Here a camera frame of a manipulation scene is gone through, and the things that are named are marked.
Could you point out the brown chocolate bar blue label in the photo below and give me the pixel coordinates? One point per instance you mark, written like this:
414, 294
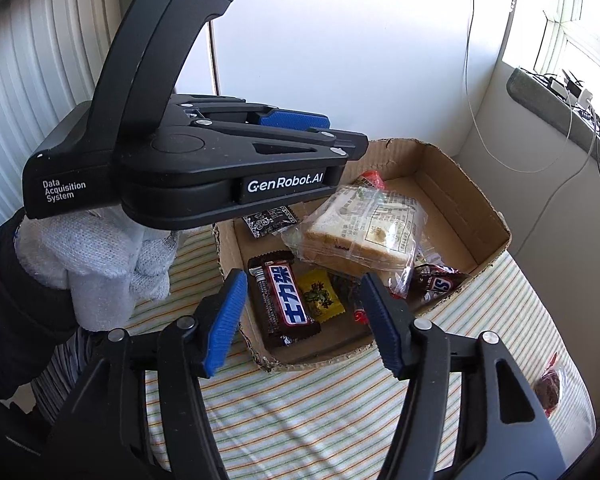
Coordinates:
437, 282
285, 300

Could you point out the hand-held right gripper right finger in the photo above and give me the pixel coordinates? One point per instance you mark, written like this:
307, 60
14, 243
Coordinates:
382, 320

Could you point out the yellow candy packet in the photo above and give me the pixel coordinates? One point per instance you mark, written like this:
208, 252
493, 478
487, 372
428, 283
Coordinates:
320, 297

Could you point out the white charger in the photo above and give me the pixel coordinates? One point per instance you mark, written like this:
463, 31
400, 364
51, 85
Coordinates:
580, 95

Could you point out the black sachet white print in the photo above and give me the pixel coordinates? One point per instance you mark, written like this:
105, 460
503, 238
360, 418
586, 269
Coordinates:
270, 222

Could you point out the dark cake in clear wrapper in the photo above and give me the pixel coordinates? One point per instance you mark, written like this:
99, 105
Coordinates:
547, 390

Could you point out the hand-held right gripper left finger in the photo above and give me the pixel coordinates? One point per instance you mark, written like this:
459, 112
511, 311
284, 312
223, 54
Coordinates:
225, 320

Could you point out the person's left hand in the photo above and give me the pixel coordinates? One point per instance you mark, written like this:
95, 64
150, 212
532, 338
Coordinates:
95, 260

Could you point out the sliced bread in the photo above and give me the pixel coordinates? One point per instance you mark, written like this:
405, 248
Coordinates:
360, 240

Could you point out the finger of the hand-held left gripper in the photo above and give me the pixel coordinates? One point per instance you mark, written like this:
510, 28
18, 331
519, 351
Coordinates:
350, 142
290, 120

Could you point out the white window frame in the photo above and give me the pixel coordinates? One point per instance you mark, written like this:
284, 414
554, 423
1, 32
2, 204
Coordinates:
555, 25

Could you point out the striped bed sheet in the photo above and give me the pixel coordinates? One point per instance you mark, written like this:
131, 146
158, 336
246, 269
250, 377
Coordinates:
330, 410

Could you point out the white ribbed panel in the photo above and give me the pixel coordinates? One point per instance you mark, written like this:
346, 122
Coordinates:
45, 85

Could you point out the person's left forearm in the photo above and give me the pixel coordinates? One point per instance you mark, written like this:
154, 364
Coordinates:
15, 320

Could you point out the striped grey cloth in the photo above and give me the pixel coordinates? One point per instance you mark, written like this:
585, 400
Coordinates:
62, 370

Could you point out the brown cardboard box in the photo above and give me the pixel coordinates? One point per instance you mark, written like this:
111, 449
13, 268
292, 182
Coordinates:
450, 195

